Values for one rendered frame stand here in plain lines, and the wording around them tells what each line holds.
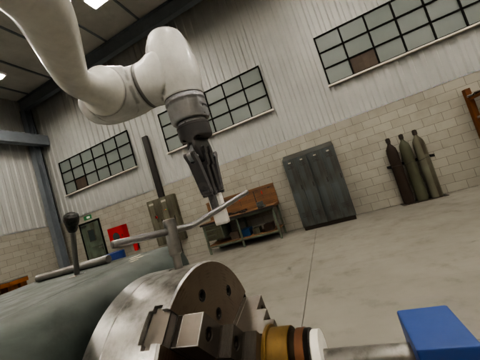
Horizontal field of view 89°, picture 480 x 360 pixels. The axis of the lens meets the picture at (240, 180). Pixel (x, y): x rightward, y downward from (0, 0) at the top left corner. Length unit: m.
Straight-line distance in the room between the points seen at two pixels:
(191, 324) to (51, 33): 0.37
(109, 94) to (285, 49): 7.25
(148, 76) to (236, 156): 6.84
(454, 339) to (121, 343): 0.38
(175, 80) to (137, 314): 0.43
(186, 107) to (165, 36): 0.15
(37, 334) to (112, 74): 0.45
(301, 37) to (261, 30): 1.18
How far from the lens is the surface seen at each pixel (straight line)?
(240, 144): 7.35
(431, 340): 0.38
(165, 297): 0.38
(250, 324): 0.49
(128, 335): 0.39
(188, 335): 0.36
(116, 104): 0.59
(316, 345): 0.40
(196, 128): 0.54
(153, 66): 0.59
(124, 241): 0.42
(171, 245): 0.45
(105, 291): 0.52
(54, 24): 0.35
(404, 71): 7.51
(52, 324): 0.47
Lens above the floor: 1.32
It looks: 4 degrees up
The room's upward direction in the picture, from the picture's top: 17 degrees counter-clockwise
